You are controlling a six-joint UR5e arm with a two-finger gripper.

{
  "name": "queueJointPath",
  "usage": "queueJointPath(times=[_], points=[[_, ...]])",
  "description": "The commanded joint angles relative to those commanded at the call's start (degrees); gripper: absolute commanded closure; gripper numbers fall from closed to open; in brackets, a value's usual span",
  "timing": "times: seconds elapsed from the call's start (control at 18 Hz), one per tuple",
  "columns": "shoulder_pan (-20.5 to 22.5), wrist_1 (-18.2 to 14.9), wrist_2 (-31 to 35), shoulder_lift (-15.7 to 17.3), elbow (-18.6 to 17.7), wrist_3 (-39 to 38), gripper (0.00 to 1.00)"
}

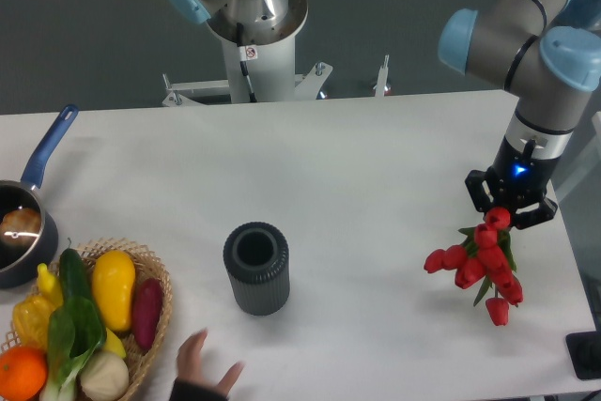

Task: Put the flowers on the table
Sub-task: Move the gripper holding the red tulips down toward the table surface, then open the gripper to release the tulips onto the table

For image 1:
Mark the orange fruit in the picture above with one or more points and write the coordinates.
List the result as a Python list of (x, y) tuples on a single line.
[(24, 372)]

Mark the small yellow pepper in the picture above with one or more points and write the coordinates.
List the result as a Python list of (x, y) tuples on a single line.
[(49, 285)]

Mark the green cucumber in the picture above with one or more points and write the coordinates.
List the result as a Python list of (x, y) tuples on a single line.
[(73, 276)]

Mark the green bok choy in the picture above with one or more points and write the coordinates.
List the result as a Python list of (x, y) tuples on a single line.
[(75, 333)]

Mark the yellow bell pepper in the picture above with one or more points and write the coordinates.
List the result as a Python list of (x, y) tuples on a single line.
[(31, 319)]

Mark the dark sleeve forearm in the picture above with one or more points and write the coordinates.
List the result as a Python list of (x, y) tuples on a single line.
[(186, 391)]

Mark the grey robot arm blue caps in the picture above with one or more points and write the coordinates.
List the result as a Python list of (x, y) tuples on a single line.
[(552, 70)]

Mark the dark grey ribbed vase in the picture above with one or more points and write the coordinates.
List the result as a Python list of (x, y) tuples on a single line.
[(256, 259)]

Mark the bare human hand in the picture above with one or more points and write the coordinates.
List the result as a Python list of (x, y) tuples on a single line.
[(190, 366)]

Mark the beige garlic bulb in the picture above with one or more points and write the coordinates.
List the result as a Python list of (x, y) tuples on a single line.
[(105, 377)]

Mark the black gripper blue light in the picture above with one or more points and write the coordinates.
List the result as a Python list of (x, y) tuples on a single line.
[(514, 181)]

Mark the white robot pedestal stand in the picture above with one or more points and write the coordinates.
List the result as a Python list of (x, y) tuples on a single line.
[(254, 73)]

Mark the brown bun in pan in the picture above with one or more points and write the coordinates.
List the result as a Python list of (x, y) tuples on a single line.
[(20, 227)]

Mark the blue handled saucepan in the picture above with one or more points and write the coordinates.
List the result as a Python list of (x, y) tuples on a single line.
[(19, 264)]

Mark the yellow squash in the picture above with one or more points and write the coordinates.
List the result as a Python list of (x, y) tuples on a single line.
[(113, 281)]

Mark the red tulip bouquet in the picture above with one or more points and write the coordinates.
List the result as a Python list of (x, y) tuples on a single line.
[(484, 257)]

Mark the woven wicker basket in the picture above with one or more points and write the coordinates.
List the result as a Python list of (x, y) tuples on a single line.
[(147, 265)]

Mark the purple sweet potato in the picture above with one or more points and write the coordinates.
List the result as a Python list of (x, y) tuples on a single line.
[(146, 312)]

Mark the black device at edge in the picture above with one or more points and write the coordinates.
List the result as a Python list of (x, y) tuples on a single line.
[(584, 352)]

